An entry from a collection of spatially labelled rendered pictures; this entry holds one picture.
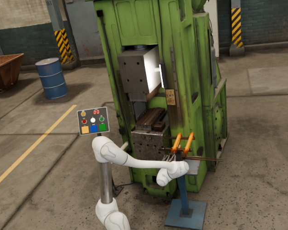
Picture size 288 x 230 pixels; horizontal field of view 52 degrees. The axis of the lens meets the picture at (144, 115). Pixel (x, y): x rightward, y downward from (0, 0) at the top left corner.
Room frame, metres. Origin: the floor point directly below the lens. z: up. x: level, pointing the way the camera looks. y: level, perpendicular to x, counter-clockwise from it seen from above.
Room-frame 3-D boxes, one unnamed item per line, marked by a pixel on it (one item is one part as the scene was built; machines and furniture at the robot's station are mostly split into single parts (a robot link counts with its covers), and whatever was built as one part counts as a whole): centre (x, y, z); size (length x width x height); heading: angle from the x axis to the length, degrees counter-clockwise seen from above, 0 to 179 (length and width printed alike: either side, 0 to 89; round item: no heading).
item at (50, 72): (7.22, 2.09, 0.44); 0.59 x 0.59 x 0.88
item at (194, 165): (2.45, -0.27, 0.68); 0.40 x 0.30 x 0.02; 68
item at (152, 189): (3.03, -0.12, 0.23); 0.55 x 0.37 x 0.47; 150
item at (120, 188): (3.08, 0.56, 0.05); 0.22 x 0.22 x 0.09; 60
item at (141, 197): (2.83, 0.06, 0.01); 0.58 x 0.39 x 0.01; 60
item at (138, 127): (3.05, -0.07, 0.96); 0.42 x 0.20 x 0.09; 150
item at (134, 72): (3.03, -0.11, 1.56); 0.42 x 0.39 x 0.40; 150
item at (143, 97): (3.05, -0.07, 1.32); 0.42 x 0.20 x 0.10; 150
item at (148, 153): (3.03, -0.12, 0.69); 0.56 x 0.38 x 0.45; 150
